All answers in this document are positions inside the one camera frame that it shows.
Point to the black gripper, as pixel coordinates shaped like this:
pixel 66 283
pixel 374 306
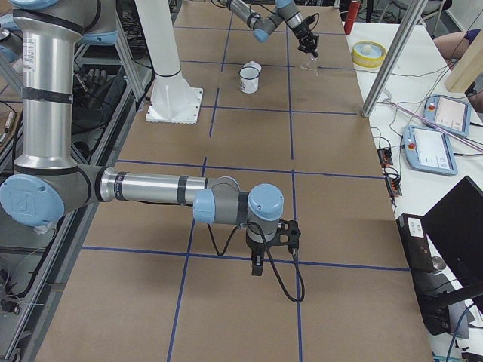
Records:
pixel 303 34
pixel 257 249

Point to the clear glass funnel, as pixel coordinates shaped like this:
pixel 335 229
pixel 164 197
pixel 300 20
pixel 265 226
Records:
pixel 310 64

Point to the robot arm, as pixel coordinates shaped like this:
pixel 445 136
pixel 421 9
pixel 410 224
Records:
pixel 284 12
pixel 48 183

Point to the yellow rimmed bowl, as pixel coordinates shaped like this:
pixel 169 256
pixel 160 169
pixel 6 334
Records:
pixel 368 54

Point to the red cylinder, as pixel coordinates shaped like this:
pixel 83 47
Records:
pixel 351 16

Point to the white enamel mug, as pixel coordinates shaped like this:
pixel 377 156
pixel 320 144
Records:
pixel 249 79

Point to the brown paper table cover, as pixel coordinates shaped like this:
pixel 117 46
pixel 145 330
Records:
pixel 150 284

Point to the far orange black adapter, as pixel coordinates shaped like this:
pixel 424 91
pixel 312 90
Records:
pixel 384 152

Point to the orange black adapter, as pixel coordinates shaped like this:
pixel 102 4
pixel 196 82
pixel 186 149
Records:
pixel 393 181
pixel 384 152

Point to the seated person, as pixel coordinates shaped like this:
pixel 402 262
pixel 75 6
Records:
pixel 454 45

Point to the near teach pendant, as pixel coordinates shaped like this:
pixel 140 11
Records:
pixel 429 150

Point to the teach pendant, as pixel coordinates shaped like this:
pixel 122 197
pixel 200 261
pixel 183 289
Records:
pixel 429 150
pixel 449 113

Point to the near orange black adapter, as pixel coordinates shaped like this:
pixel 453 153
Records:
pixel 393 181

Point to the far teach pendant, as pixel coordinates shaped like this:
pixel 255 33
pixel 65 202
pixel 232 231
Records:
pixel 449 113

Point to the black computer box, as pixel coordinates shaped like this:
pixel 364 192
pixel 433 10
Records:
pixel 415 243

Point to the black monitor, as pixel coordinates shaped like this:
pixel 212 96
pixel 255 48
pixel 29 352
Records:
pixel 454 226

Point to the aluminium frame post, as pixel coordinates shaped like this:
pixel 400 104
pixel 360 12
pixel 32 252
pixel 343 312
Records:
pixel 402 36

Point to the white camera stand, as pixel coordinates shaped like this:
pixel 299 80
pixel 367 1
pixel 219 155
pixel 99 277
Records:
pixel 172 99

